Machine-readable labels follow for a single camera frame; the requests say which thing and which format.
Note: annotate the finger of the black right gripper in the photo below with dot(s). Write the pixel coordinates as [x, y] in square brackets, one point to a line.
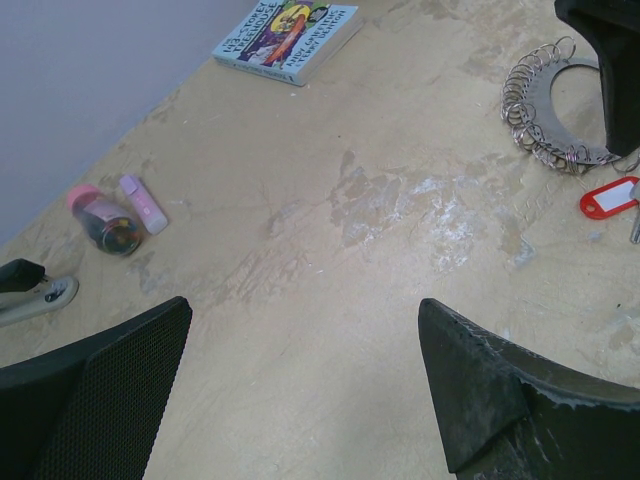
[612, 30]

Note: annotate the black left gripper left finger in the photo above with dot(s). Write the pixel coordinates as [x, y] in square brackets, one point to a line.
[92, 409]

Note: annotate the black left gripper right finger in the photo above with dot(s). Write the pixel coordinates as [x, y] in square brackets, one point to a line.
[505, 412]

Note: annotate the metal keyring organizer with rings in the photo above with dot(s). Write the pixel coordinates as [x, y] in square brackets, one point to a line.
[526, 107]

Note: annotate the red key tag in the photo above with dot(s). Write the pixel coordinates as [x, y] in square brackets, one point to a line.
[610, 199]

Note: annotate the grey black stapler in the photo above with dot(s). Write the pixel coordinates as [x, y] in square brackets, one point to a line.
[27, 291]

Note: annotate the pink capped bottle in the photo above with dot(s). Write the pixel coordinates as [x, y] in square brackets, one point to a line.
[109, 227]

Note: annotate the pink highlighter marker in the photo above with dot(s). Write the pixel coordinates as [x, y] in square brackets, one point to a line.
[144, 204]

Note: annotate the treehouse paperback book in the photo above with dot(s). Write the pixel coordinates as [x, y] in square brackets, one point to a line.
[288, 40]

